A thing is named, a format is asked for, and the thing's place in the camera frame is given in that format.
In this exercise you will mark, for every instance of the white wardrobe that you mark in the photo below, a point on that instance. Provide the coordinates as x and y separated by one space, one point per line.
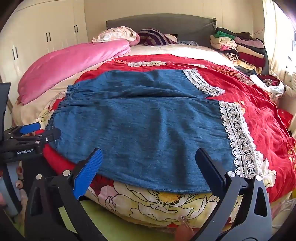
46 18

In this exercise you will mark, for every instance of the floral pillow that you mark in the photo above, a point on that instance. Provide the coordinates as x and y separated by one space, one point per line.
115 34

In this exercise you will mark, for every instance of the blue denim pants lace trim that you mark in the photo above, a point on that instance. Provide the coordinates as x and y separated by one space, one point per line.
138 120

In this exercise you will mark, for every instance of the cream bed sheet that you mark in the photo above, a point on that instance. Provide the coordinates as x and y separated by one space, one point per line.
185 49

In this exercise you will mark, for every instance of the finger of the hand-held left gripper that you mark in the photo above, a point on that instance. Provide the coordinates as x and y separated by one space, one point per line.
50 135
30 128

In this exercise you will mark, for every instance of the pink blanket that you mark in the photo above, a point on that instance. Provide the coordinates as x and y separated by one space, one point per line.
64 64

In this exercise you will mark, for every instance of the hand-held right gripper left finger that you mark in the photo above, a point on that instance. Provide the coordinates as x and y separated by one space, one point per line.
89 172

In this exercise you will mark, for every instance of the red floral quilt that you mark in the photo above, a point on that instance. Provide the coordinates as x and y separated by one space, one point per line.
254 99

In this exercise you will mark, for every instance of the pile of folded clothes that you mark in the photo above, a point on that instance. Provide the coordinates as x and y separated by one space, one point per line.
245 48

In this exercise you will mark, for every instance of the cream curtain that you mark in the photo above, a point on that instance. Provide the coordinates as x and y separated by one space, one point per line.
279 34

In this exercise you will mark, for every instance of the striped dark garment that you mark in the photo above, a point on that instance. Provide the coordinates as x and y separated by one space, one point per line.
152 37

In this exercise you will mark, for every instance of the white crumpled cloth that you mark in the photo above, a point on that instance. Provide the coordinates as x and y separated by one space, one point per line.
275 88

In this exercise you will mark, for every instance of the person's right hand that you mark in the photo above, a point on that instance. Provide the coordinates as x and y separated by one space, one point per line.
185 231

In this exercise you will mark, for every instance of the grey bed headboard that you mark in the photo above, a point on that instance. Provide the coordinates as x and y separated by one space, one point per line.
173 25

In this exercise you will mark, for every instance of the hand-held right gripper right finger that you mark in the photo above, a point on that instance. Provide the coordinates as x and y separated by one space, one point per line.
211 170

